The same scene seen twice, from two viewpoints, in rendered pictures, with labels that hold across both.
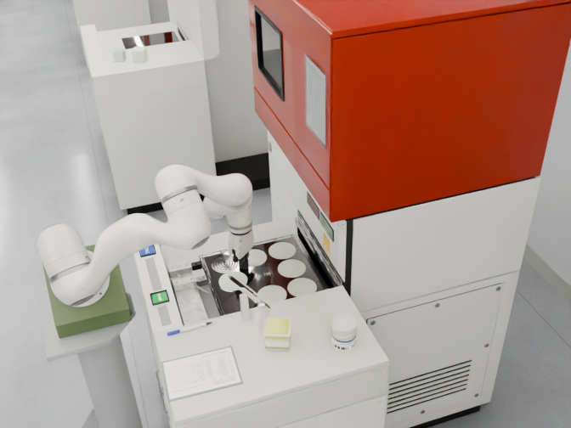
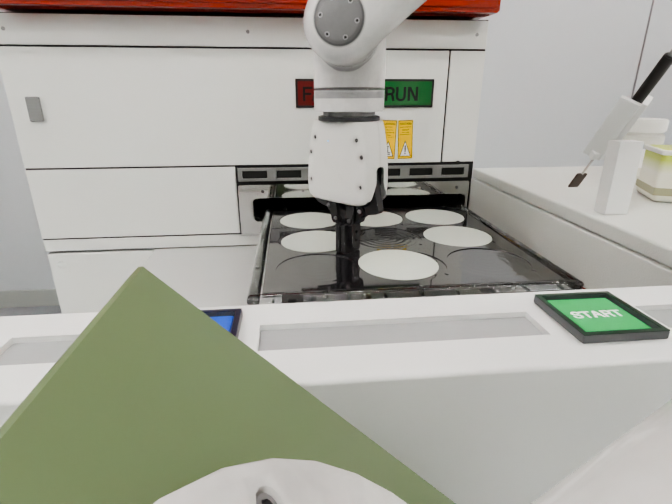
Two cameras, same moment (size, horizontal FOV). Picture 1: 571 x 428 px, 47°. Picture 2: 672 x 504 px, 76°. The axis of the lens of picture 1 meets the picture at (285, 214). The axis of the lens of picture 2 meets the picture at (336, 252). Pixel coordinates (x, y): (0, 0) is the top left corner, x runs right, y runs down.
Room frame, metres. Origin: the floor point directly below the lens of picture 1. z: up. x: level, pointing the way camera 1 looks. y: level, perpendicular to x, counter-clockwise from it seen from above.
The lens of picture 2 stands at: (1.71, 0.70, 1.10)
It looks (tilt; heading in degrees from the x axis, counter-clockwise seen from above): 20 degrees down; 281
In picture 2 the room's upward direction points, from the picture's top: straight up
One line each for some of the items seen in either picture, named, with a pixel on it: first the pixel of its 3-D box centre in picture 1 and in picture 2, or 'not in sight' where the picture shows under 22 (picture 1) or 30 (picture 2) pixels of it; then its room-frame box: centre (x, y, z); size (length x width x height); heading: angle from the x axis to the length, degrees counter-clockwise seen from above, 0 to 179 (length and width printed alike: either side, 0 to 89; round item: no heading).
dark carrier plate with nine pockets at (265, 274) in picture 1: (262, 275); (386, 239); (1.76, 0.09, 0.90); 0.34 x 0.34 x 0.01; 17
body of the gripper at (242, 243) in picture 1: (241, 239); (348, 155); (1.81, 0.15, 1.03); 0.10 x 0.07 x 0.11; 149
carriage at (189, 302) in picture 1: (189, 304); not in sight; (1.66, 0.34, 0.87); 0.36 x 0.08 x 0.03; 17
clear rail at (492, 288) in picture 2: (212, 288); (421, 292); (1.71, 0.26, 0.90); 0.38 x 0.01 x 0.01; 17
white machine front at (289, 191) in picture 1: (303, 205); (259, 140); (2.01, -0.07, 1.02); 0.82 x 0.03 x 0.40; 17
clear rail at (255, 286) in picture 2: (247, 246); (262, 244); (1.93, 0.14, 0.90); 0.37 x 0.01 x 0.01; 107
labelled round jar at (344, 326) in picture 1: (343, 334); (637, 147); (1.35, -0.16, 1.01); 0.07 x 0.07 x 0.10
